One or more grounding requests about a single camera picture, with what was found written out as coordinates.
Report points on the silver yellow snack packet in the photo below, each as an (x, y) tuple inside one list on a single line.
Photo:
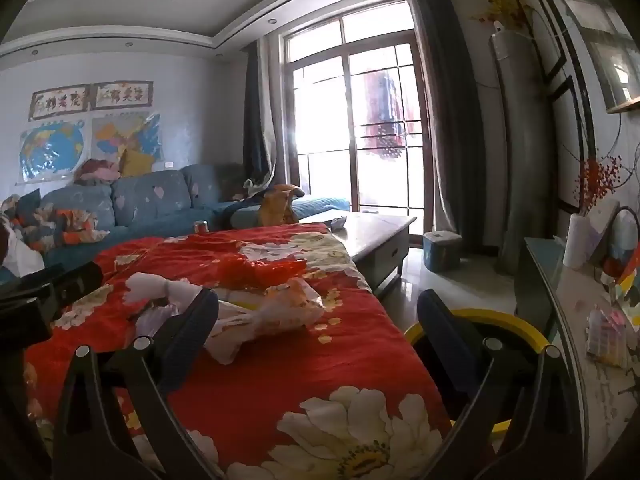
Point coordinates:
[(280, 315)]

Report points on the pink clothes pile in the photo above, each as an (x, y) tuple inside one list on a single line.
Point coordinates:
[(97, 170)]

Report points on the floral quilt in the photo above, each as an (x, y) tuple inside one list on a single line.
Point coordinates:
[(55, 222)]

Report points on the purple candy wrapper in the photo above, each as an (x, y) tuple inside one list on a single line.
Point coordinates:
[(155, 320)]

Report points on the yellow artificial flowers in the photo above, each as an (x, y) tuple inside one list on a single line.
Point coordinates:
[(505, 5)]

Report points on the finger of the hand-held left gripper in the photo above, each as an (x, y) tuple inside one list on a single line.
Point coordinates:
[(77, 276)]

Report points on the round black framed ornament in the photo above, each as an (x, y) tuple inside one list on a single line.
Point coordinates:
[(625, 240)]

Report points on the dark blue curtain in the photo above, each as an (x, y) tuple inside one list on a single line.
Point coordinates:
[(255, 120)]

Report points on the white picture board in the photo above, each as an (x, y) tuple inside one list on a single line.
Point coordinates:
[(604, 230)]

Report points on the tall grey air conditioner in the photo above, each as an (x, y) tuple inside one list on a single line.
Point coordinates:
[(517, 150)]

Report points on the grey coffee table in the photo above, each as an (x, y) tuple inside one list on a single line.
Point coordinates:
[(375, 240)]

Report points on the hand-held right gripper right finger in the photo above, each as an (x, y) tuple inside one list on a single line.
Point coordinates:
[(442, 330)]

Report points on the red plastic cup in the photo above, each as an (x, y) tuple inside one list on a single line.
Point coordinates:
[(265, 271)]

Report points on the dark grey curtain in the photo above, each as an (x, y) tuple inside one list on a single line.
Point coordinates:
[(450, 125)]

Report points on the yellow pillow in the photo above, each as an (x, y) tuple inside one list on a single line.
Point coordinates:
[(135, 162)]

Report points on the red floral blanket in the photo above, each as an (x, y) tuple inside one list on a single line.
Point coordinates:
[(300, 360)]

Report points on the framed calligraphy picture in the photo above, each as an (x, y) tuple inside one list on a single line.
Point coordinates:
[(60, 102), (122, 95)]

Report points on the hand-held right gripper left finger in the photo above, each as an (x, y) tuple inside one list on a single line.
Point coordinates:
[(192, 325)]

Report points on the wall mounted television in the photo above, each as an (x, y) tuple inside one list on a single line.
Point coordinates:
[(600, 45)]

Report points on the blue storage stool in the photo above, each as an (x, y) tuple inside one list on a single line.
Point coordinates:
[(441, 252)]

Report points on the glass topped television console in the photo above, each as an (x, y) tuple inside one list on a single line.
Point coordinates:
[(550, 280)]

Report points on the crumpled white tissue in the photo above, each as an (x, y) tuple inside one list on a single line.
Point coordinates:
[(155, 287)]

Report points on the pastel packet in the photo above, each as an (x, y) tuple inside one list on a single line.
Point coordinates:
[(607, 335)]

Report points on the orange paper bag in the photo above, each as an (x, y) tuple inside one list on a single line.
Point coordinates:
[(275, 205)]

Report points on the world map poster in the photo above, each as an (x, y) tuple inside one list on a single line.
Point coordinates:
[(50, 150)]

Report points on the metal can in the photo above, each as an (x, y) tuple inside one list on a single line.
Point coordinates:
[(201, 226)]

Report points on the white plastic bag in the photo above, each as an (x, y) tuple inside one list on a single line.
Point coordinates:
[(20, 255)]

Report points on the yellow rimmed black trash bin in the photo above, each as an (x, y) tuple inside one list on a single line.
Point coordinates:
[(500, 317)]

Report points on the brown framed glass door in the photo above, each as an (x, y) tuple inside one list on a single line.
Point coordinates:
[(350, 110)]

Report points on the red berry branches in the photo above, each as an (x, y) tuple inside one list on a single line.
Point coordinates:
[(600, 180)]

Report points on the country map poster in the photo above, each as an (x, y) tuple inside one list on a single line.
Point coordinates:
[(130, 135)]

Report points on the blue floral sofa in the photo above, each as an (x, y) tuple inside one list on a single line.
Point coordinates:
[(150, 200)]

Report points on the white cylindrical vase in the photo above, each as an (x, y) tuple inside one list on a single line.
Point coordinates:
[(576, 240)]

